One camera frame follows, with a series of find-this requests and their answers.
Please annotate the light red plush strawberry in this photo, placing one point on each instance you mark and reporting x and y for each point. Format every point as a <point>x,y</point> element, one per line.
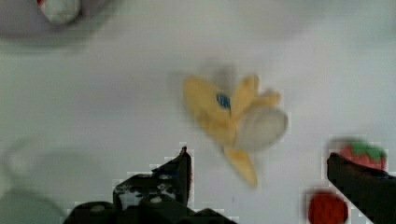
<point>365,154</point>

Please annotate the dark red plush strawberry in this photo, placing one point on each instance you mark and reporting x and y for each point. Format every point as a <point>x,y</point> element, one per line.
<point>326,207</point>

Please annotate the red plush ketchup bottle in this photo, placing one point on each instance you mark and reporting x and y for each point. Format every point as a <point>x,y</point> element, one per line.
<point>60,11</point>

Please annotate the yellow plush peeled banana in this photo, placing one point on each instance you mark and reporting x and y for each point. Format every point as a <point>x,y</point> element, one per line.
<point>240,121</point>

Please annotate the green mug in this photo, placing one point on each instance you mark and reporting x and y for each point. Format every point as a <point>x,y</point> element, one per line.
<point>21,204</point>

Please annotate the grey round plate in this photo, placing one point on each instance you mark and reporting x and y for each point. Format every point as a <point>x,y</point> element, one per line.
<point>23,18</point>

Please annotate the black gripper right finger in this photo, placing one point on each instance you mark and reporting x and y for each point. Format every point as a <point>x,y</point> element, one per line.
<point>372,191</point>

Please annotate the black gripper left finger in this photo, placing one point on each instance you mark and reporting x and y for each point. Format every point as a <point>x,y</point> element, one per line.
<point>160,197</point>

